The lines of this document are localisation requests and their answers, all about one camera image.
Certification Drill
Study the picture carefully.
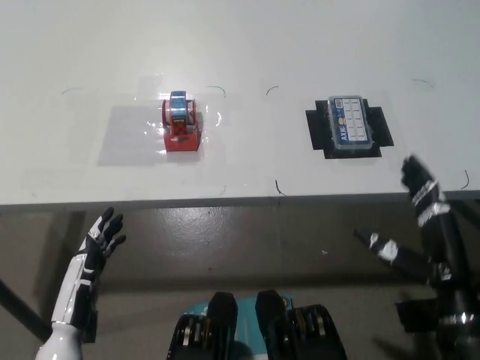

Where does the black tape patch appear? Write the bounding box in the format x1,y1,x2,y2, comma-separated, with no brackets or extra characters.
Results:
304,98,395,161

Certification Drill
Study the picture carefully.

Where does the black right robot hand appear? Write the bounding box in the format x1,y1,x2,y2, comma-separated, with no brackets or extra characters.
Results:
354,154,477,326

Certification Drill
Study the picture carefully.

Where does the black diagonal bar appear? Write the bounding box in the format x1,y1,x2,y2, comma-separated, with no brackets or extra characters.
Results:
0,279,52,341

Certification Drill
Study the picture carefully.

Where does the red tape dispenser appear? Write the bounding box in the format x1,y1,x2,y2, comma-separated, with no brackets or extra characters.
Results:
160,89,200,154

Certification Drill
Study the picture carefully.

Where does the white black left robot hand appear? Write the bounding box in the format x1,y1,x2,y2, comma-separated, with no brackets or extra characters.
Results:
51,206,127,331

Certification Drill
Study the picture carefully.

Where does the clear plastic screw box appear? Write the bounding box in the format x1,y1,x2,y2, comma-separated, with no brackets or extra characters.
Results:
327,94,377,152

